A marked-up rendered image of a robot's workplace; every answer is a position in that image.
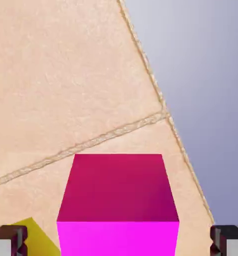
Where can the small magenta cube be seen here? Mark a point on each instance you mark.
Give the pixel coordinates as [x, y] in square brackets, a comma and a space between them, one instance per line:
[118, 202]

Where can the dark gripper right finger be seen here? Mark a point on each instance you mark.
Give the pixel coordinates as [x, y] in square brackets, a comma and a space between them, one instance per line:
[228, 234]

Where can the small yellow cube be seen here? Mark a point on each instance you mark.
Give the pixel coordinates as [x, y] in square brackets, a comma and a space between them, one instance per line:
[38, 238]

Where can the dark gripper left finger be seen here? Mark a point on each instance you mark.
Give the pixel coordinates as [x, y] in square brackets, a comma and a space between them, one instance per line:
[9, 234]

